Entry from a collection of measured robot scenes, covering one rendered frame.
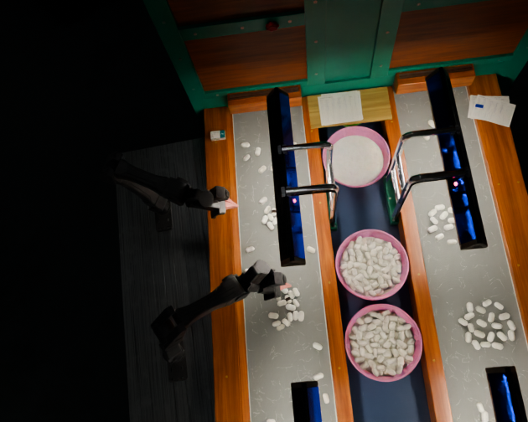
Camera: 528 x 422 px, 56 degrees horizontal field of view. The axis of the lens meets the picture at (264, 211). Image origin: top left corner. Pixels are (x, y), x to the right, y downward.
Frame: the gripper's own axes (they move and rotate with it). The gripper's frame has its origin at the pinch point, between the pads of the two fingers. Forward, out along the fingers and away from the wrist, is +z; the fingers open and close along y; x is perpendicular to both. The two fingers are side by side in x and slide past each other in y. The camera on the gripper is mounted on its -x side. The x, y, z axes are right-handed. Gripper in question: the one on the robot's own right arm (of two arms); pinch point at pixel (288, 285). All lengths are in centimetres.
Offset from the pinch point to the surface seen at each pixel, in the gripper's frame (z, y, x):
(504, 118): 71, 60, -56
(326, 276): 13.9, 3.3, -5.3
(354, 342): 20.9, -20.9, -8.5
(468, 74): 54, 76, -54
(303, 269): 9.4, 7.4, 1.9
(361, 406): 25.9, -42.5, -3.4
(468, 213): 25, 12, -60
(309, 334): 9.5, -16.8, 2.1
